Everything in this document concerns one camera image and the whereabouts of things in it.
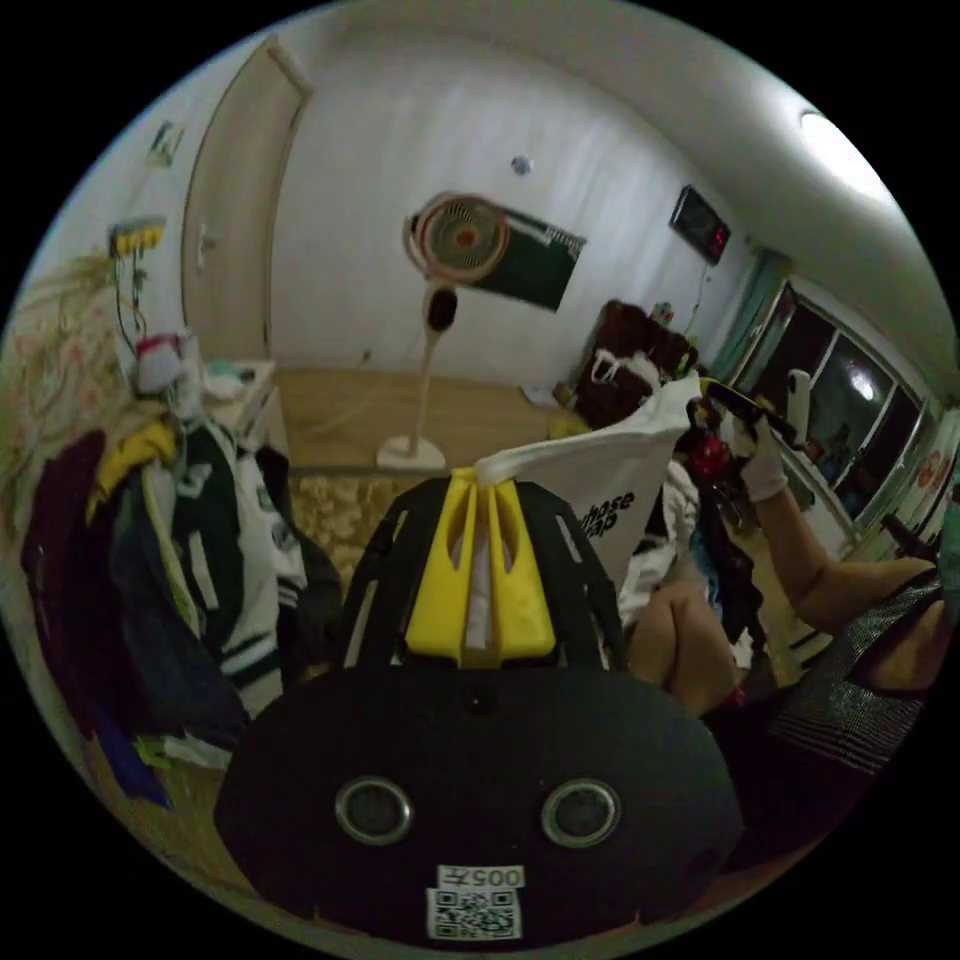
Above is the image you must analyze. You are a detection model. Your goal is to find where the person's right hand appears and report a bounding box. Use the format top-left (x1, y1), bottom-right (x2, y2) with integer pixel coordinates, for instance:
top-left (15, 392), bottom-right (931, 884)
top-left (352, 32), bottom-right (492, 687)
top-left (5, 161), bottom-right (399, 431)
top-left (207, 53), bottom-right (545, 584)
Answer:
top-left (729, 410), bottom-right (790, 504)

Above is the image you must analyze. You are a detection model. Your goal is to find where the light green curtain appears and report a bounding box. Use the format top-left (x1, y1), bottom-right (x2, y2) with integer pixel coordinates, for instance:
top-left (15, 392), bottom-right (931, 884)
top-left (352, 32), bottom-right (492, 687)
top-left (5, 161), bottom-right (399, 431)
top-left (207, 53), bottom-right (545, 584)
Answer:
top-left (712, 247), bottom-right (793, 380)

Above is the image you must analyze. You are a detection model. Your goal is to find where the person's right forearm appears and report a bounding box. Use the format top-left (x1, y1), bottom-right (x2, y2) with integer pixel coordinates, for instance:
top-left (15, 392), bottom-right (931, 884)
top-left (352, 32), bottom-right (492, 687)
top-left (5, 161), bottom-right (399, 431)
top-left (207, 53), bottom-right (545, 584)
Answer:
top-left (752, 479), bottom-right (913, 643)

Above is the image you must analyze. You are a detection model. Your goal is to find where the beige door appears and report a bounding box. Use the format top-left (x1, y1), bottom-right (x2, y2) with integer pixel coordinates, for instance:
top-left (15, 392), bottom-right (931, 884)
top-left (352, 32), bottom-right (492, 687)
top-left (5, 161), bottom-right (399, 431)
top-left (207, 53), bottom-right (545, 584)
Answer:
top-left (182, 35), bottom-right (314, 363)

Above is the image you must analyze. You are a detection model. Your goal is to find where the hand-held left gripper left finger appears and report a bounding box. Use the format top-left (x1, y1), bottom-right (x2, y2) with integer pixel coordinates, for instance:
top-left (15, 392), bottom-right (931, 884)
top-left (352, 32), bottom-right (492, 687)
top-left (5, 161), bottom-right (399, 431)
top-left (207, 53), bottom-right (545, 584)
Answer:
top-left (404, 467), bottom-right (477, 668)

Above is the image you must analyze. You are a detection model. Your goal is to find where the person's body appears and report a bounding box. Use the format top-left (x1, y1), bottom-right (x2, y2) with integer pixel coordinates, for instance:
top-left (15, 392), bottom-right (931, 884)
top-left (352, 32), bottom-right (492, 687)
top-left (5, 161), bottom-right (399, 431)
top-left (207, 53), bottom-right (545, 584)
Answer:
top-left (626, 551), bottom-right (948, 875)

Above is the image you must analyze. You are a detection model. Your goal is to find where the pink standing fan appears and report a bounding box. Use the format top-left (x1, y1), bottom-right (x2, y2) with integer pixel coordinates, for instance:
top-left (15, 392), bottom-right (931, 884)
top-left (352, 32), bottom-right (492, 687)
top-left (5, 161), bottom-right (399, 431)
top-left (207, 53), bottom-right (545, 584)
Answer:
top-left (374, 191), bottom-right (513, 472)

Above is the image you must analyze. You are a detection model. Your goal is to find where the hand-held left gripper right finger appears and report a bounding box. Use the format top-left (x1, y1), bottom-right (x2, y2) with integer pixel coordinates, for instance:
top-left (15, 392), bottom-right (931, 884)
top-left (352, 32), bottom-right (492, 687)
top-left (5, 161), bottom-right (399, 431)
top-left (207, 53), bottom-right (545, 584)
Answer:
top-left (488, 479), bottom-right (558, 665)

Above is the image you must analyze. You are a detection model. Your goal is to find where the green wall board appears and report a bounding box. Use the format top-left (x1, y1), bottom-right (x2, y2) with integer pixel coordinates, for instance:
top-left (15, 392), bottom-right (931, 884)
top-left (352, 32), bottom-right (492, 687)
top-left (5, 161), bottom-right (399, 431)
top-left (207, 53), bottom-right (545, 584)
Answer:
top-left (470, 208), bottom-right (589, 313)

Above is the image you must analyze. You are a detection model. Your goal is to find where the round ceiling lamp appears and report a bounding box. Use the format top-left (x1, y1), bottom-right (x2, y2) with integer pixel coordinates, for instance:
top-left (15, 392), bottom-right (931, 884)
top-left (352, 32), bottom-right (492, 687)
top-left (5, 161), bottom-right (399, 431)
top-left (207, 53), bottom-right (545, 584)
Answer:
top-left (797, 108), bottom-right (890, 205)

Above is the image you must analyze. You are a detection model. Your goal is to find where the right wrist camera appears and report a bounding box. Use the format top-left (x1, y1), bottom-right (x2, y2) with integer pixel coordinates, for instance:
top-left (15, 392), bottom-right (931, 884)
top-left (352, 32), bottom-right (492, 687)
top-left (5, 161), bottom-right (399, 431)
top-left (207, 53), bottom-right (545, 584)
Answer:
top-left (785, 369), bottom-right (812, 445)

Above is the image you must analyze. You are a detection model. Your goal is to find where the window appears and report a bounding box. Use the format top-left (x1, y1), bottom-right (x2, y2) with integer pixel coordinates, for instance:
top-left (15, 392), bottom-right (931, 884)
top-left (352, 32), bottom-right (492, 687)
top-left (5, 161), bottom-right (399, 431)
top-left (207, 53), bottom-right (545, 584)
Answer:
top-left (723, 278), bottom-right (948, 538)

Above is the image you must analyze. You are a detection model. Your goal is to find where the black wall clock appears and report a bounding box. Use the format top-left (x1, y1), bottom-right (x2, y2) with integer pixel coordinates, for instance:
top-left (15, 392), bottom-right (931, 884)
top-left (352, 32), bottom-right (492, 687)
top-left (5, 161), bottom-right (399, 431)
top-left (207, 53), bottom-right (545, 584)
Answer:
top-left (668, 184), bottom-right (733, 265)

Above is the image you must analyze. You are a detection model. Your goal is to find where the white t-shirt with black print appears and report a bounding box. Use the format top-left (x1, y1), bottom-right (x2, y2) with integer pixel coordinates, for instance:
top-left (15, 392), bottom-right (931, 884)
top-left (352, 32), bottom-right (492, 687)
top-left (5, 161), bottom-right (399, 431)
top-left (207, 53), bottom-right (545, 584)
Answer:
top-left (463, 373), bottom-right (705, 651)

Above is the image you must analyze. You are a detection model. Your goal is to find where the white bedside cupboard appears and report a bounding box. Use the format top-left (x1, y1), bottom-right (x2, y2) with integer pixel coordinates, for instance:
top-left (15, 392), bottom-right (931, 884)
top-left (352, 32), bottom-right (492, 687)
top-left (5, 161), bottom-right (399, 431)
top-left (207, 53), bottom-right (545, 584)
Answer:
top-left (196, 358), bottom-right (290, 455)

